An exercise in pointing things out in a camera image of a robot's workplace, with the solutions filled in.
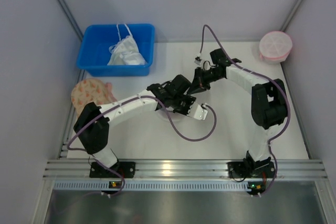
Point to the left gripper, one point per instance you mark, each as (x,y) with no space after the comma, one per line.
(184,102)

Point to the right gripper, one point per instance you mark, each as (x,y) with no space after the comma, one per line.
(199,76)

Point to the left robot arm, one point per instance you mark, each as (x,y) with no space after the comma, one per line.
(94,122)

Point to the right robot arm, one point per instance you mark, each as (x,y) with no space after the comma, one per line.
(269,105)

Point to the white bra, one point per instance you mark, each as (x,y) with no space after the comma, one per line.
(126,51)

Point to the pink trimmed mesh laundry bag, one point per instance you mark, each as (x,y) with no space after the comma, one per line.
(275,47)

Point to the floral patterned bra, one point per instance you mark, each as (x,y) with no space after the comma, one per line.
(91,90)

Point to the blue plastic bin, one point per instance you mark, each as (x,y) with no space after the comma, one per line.
(94,52)

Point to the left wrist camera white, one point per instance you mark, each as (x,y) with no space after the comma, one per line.
(198,111)

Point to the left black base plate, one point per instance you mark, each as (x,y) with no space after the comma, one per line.
(125,169)

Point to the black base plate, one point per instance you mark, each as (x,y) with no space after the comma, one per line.
(249,168)
(125,169)

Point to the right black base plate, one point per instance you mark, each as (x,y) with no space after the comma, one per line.
(249,168)

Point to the aluminium mounting rail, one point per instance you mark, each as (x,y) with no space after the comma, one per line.
(216,169)

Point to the slotted cable duct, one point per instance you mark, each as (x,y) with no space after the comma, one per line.
(157,185)

